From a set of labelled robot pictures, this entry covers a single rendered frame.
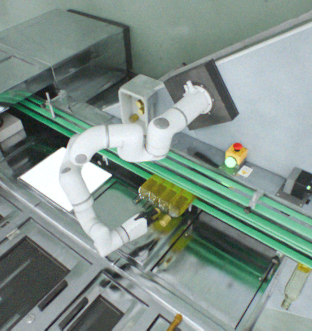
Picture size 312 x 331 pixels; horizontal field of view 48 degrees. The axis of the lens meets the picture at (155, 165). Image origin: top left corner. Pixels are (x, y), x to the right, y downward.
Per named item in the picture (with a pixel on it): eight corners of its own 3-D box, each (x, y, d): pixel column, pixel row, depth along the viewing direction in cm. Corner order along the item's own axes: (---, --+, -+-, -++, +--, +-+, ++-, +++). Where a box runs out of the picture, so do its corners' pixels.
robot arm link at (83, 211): (94, 194, 132) (114, 236, 141) (81, 185, 142) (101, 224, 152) (74, 207, 129) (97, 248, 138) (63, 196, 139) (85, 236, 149)
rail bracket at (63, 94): (72, 103, 214) (44, 121, 202) (67, 78, 202) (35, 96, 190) (78, 105, 212) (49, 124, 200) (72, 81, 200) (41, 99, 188)
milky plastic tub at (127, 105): (133, 116, 190) (122, 125, 185) (129, 80, 174) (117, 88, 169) (158, 128, 182) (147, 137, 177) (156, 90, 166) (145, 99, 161)
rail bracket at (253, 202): (256, 191, 146) (241, 211, 138) (259, 178, 140) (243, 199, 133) (265, 195, 144) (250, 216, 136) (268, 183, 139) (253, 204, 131)
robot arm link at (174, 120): (189, 113, 130) (164, 136, 122) (184, 137, 141) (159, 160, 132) (169, 101, 133) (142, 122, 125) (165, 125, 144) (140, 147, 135)
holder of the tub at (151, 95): (134, 124, 194) (125, 131, 189) (130, 80, 174) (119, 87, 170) (158, 136, 186) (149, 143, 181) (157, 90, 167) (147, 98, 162)
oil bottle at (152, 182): (164, 171, 179) (136, 197, 167) (163, 163, 175) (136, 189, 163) (172, 176, 176) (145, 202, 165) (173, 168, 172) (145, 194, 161)
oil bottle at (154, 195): (173, 176, 176) (146, 203, 165) (173, 168, 172) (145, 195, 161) (182, 181, 174) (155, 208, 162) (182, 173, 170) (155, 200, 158)
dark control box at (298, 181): (290, 179, 147) (282, 191, 142) (295, 165, 142) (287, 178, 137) (310, 187, 143) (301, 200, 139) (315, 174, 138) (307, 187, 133)
